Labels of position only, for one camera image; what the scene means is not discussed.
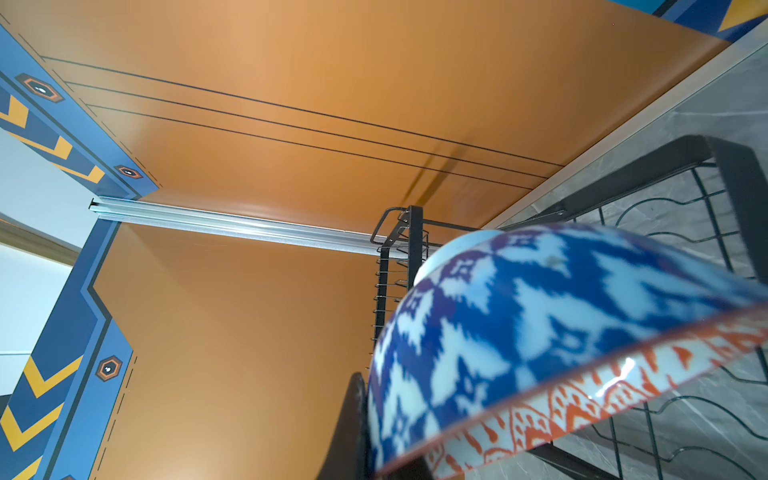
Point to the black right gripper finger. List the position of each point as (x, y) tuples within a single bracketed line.
[(347, 456)]

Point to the red and blue patterned bowl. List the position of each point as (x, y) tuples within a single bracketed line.
[(533, 334)]

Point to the black metal dish rack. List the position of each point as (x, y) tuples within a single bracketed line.
[(701, 195)]

